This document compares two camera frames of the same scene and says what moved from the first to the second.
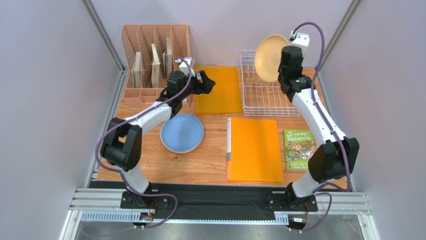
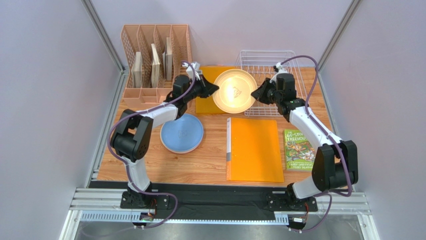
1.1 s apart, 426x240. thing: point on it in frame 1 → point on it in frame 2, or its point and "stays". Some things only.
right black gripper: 284,67 → 268,94
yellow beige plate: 181,152 stays
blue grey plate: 183,132 stays
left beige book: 137,69 stays
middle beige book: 156,67 stays
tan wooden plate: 268,55 → 235,88
